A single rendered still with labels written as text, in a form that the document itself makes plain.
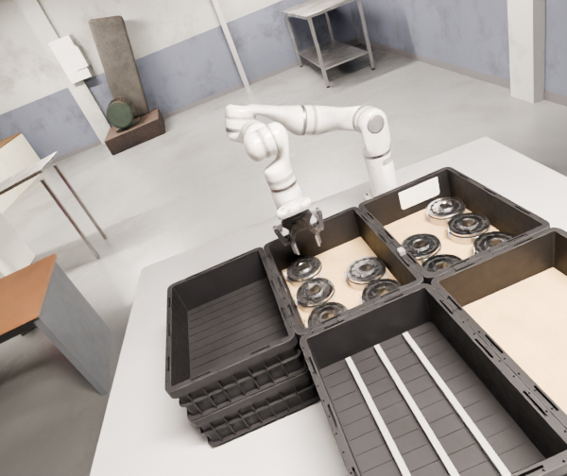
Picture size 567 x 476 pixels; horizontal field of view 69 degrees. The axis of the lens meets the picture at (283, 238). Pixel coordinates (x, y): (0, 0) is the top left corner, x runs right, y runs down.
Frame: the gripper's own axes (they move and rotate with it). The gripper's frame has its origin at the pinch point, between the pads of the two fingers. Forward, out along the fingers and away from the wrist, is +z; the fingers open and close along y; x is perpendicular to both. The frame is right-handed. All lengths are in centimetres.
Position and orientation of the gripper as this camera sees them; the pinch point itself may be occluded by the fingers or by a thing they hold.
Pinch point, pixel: (306, 245)
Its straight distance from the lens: 113.4
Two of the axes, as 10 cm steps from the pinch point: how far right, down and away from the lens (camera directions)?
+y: -9.2, 4.0, -0.1
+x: 2.1, 4.8, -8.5
